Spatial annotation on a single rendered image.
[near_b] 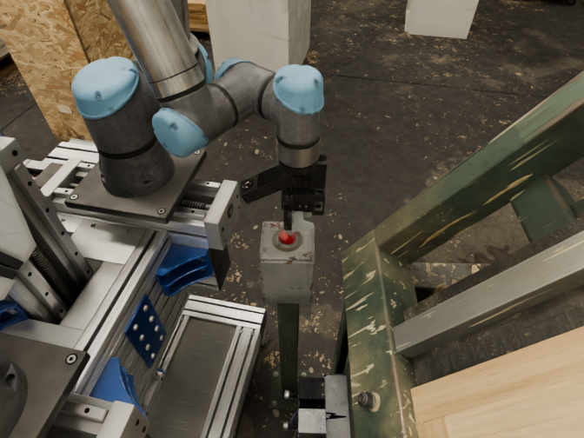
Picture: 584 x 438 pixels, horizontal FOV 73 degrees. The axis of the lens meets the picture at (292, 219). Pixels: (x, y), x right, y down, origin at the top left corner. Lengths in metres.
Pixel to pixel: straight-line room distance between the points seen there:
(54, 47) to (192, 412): 1.77
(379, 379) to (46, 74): 2.17
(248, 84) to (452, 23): 3.81
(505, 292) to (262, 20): 2.48
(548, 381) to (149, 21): 0.69
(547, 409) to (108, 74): 0.83
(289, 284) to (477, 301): 0.40
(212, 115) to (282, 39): 2.31
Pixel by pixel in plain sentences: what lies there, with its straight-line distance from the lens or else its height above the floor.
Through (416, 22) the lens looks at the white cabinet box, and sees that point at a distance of 4.34.
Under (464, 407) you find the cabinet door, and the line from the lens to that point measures 0.70.
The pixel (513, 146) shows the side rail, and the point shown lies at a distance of 0.79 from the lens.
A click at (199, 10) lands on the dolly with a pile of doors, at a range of 4.16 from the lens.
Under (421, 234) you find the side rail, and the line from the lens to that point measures 0.88.
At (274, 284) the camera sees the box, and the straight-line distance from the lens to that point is 0.90.
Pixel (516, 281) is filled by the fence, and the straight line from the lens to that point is 0.68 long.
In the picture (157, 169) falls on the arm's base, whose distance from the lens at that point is 0.84.
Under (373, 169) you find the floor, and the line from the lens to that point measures 2.52.
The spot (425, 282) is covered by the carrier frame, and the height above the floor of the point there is 0.79.
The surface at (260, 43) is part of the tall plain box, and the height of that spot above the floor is 0.43.
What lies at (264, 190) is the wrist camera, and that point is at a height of 1.10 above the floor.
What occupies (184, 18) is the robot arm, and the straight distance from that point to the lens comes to 0.79.
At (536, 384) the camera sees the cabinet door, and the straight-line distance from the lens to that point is 0.65.
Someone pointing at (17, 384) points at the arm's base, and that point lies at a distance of 0.67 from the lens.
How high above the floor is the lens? 1.60
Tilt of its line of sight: 47 degrees down
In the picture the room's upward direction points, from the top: straight up
